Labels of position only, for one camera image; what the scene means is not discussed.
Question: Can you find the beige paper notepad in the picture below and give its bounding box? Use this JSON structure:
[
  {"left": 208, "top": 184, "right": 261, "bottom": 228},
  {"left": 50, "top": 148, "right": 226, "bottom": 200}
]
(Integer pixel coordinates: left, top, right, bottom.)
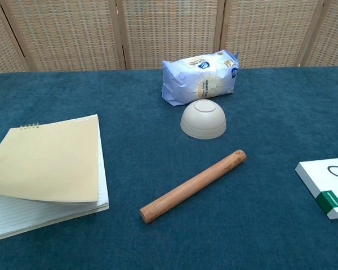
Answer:
[{"left": 0, "top": 114, "right": 110, "bottom": 243}]

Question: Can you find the beige upturned bowl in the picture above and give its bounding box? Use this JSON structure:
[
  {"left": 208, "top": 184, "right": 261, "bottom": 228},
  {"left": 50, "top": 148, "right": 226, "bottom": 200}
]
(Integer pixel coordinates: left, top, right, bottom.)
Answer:
[{"left": 180, "top": 99, "right": 226, "bottom": 141}]

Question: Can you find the wooden rolling pin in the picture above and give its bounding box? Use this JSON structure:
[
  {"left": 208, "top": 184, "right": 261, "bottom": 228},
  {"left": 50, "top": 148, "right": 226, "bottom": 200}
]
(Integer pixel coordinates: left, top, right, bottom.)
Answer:
[{"left": 139, "top": 149, "right": 247, "bottom": 225}]

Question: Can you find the blue white flour bag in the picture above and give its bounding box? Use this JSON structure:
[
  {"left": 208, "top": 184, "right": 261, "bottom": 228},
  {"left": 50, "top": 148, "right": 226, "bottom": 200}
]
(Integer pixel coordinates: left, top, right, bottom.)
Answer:
[{"left": 161, "top": 49, "right": 241, "bottom": 107}]

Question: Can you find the teal table cloth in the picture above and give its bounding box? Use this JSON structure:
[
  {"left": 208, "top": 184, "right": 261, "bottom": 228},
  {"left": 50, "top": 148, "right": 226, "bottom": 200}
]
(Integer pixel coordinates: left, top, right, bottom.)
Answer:
[{"left": 0, "top": 66, "right": 338, "bottom": 270}]

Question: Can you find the woven wood folding screen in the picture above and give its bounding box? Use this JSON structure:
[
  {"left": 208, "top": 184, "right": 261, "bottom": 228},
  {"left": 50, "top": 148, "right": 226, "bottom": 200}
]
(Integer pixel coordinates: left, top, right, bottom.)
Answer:
[{"left": 0, "top": 0, "right": 338, "bottom": 75}]

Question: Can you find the white USB hub box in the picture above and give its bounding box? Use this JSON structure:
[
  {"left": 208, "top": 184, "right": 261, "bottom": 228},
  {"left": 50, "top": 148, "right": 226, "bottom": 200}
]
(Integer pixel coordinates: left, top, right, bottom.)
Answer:
[{"left": 295, "top": 156, "right": 338, "bottom": 221}]

